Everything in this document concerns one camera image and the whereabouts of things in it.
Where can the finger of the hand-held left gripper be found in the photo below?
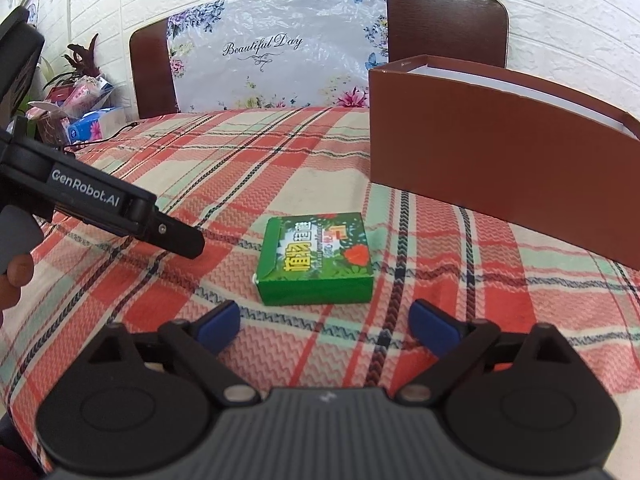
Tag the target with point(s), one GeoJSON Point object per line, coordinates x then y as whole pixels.
{"type": "Point", "coordinates": [180, 237]}

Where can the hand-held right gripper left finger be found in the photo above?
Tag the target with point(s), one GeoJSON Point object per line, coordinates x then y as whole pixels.
{"type": "Point", "coordinates": [220, 325]}

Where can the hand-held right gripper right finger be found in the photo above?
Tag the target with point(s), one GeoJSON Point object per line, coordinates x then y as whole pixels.
{"type": "Point", "coordinates": [432, 325]}

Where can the green printed box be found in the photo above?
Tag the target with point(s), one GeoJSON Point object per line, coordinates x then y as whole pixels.
{"type": "Point", "coordinates": [315, 260]}

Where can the brown cardboard box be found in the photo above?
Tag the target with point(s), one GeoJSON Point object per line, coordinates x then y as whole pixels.
{"type": "Point", "coordinates": [475, 150]}

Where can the person's left hand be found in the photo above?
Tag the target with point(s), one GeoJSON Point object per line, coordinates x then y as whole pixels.
{"type": "Point", "coordinates": [17, 280]}

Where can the blue tissue pack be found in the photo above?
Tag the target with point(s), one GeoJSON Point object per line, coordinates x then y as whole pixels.
{"type": "Point", "coordinates": [95, 125]}

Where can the red plaid cloth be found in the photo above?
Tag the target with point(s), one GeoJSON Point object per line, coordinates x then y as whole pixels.
{"type": "Point", "coordinates": [225, 170]}

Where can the basket of pink packets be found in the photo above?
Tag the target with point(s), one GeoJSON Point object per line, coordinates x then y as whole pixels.
{"type": "Point", "coordinates": [82, 92]}

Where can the dark red leafy plant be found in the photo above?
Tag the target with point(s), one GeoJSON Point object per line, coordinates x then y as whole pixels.
{"type": "Point", "coordinates": [80, 62]}

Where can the floral plastic sheet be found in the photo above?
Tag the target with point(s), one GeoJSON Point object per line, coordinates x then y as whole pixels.
{"type": "Point", "coordinates": [270, 45]}

